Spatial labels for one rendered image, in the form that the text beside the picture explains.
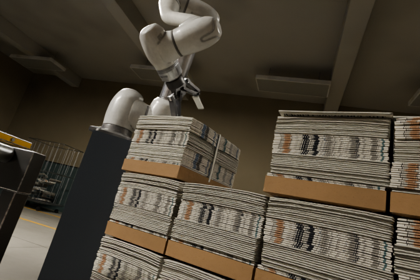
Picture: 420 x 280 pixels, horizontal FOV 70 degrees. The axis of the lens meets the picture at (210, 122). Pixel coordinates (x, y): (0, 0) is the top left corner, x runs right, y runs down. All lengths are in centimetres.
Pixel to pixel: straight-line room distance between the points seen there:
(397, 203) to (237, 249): 39
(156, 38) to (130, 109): 54
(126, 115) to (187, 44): 60
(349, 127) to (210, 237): 47
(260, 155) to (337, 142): 704
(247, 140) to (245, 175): 94
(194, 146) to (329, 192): 50
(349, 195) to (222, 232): 34
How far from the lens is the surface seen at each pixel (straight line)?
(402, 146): 81
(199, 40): 109
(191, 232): 94
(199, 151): 111
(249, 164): 782
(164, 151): 111
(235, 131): 813
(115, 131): 153
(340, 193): 79
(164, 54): 112
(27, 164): 103
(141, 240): 106
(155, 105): 158
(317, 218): 79
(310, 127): 86
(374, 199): 78
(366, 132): 83
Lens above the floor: 73
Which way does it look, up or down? 18 degrees up
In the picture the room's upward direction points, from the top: 14 degrees clockwise
